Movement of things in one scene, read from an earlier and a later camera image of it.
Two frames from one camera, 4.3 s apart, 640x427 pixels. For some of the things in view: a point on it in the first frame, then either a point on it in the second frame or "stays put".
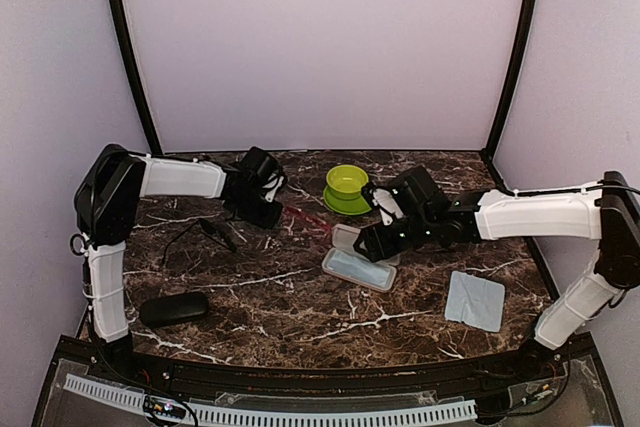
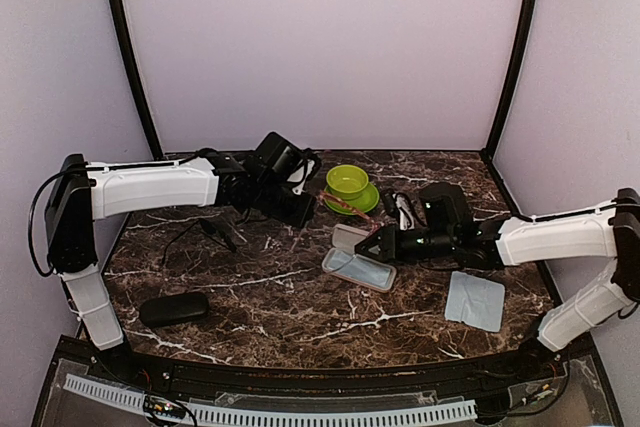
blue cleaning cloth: x=359 y=269 stays put
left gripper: x=266 y=222 → x=301 y=215
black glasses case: x=161 y=310 stays put
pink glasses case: x=345 y=264 stays put
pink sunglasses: x=292 y=214 → x=372 y=225
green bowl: x=346 y=181 stays put
